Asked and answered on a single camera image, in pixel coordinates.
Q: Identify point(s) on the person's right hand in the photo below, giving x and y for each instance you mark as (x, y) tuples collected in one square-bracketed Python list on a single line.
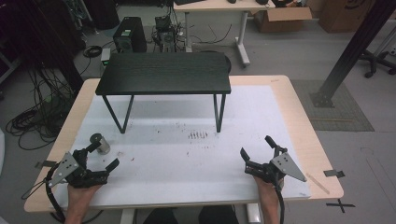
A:
[(269, 189)]

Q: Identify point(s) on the black curtain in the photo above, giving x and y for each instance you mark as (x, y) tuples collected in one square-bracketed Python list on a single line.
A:
[(40, 31)]

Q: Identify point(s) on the black tape strip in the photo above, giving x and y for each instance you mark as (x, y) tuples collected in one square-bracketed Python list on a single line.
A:
[(45, 164), (333, 173)]

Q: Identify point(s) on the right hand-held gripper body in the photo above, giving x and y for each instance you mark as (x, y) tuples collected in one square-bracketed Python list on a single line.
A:
[(267, 171)]

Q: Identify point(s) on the black office chair base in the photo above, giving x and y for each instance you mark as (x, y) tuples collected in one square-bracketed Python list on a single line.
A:
[(376, 62)]

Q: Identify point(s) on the small white box device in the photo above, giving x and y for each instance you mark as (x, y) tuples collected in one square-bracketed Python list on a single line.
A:
[(105, 56)]

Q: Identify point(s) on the open cardboard box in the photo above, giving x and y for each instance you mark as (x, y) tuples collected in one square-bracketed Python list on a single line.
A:
[(283, 18)]

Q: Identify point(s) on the white table mat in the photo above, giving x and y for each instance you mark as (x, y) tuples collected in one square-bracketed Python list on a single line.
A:
[(186, 174)]

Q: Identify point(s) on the black round stool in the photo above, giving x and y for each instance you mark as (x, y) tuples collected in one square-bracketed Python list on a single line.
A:
[(228, 62)]

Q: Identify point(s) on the person's legs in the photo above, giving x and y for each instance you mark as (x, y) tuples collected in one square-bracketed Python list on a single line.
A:
[(190, 215)]

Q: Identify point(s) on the person's left hand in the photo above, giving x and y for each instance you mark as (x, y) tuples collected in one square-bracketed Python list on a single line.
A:
[(79, 194)]

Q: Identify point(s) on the grey floor mat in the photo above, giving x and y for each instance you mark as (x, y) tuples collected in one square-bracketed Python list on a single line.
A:
[(342, 115)]

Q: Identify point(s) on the black riser shelf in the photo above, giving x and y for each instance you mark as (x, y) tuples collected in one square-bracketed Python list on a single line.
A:
[(165, 73)]

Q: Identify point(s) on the thin wooden stick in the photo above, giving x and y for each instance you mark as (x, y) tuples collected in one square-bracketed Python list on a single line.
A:
[(317, 183)]

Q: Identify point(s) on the silver metal cup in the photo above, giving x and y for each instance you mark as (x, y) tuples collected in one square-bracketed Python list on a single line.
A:
[(105, 147)]

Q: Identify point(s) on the black metal post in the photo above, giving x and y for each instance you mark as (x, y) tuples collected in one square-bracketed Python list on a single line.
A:
[(351, 49)]

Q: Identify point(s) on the large closed cardboard box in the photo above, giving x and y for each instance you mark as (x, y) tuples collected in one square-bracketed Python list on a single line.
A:
[(342, 14)]

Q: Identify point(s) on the black tape cross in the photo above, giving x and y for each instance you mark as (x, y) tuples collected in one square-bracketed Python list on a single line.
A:
[(341, 205)]

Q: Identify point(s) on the black keyboard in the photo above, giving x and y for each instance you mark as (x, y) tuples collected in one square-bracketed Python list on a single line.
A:
[(188, 1)]

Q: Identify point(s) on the black computer tower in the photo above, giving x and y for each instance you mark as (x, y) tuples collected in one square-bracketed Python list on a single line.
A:
[(130, 35)]

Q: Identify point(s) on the light wooden table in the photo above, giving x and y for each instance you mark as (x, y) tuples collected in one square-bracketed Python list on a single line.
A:
[(314, 137)]

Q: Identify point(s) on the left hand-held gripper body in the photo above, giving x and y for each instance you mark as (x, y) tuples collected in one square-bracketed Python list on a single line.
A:
[(77, 174)]

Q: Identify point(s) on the white-legged desk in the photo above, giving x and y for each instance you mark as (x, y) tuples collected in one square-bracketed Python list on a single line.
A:
[(218, 6)]

